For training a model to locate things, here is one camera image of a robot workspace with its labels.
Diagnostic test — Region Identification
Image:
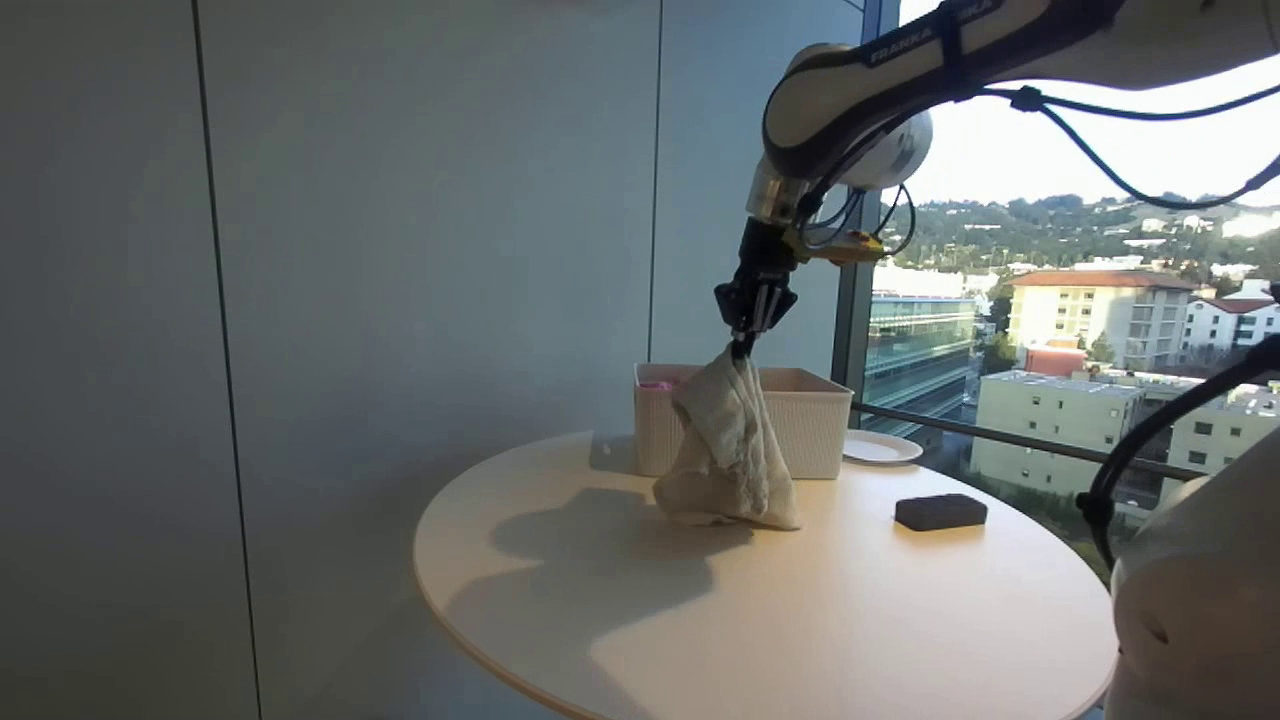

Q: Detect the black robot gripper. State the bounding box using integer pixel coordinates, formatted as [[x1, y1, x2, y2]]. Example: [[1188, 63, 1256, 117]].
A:
[[714, 218, 795, 360]]

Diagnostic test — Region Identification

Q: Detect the white towel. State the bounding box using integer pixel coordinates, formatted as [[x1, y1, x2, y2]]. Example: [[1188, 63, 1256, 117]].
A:
[[650, 353, 798, 532]]

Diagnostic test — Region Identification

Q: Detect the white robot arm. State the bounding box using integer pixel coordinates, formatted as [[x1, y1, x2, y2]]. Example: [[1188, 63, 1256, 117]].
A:
[[714, 0, 1280, 720]]

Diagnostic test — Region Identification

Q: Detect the white plastic storage bin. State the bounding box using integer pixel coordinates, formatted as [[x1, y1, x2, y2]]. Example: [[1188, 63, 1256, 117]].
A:
[[631, 362, 850, 478]]

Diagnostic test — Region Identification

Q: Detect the pink cloth in bin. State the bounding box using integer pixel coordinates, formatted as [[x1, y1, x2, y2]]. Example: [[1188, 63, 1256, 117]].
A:
[[636, 379, 671, 401]]

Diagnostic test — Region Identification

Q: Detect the white paper plate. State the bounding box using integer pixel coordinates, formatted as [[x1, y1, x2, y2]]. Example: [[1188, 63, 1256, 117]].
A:
[[844, 430, 923, 462]]

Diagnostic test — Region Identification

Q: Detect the black rectangular eraser block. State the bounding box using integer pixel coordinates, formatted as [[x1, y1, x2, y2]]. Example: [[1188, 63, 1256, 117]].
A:
[[895, 490, 986, 532]]

